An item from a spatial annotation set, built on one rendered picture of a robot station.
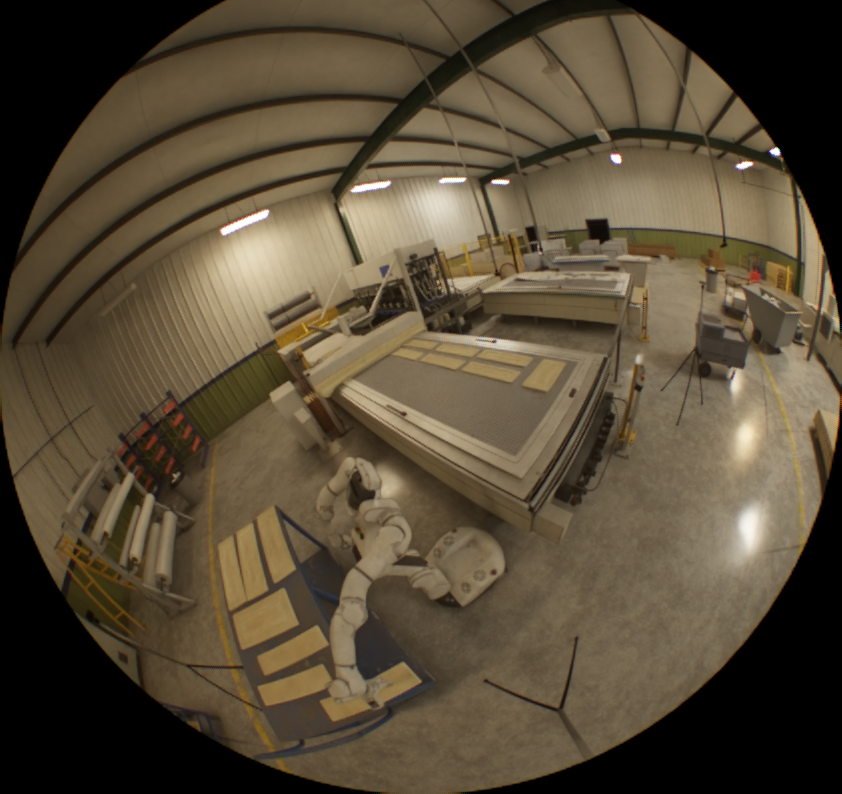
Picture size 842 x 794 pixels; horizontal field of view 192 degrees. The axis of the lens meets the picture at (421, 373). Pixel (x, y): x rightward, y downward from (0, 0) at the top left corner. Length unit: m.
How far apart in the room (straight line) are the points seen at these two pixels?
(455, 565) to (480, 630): 0.63
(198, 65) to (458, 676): 6.38
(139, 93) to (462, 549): 5.91
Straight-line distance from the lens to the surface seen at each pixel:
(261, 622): 1.79
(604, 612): 2.36
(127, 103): 4.50
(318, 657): 1.53
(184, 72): 4.38
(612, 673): 2.44
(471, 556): 2.08
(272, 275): 7.94
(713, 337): 4.48
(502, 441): 1.89
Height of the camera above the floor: 2.26
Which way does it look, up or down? 27 degrees down
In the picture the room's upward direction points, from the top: 20 degrees counter-clockwise
